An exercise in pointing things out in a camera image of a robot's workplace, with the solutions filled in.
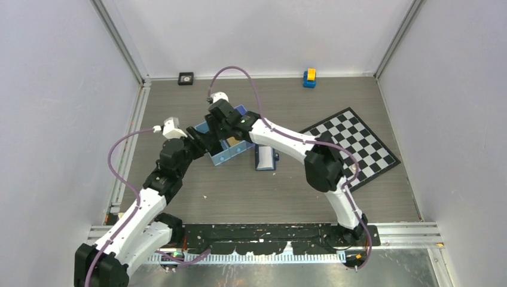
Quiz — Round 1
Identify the blue three-compartment organizer tray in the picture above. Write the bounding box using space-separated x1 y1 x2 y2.
194 105 254 166

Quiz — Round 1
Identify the gold cards stack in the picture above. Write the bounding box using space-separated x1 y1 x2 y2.
225 137 243 148

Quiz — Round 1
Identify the blue card holder wallet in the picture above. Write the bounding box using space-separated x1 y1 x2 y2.
255 145 280 171

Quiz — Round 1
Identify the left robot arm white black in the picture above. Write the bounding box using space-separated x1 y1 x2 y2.
74 126 214 286

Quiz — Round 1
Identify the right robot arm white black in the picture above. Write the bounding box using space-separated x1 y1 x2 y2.
206 99 370 246

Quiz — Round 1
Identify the small black square box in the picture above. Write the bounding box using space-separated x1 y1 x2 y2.
178 72 194 86

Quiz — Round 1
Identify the blue and yellow toy car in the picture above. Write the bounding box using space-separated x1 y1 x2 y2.
303 68 316 88

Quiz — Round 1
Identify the black and white checkerboard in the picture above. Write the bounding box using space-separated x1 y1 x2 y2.
301 107 401 192

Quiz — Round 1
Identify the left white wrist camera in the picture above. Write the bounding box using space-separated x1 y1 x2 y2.
152 117 187 139

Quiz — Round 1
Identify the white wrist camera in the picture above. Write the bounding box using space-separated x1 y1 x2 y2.
152 117 187 139
206 91 229 104

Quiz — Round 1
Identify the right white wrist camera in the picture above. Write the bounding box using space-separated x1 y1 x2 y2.
206 91 229 104

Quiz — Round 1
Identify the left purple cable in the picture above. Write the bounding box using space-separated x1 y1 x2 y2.
84 127 165 287

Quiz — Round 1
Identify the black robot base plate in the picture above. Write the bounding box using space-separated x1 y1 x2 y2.
168 223 368 255

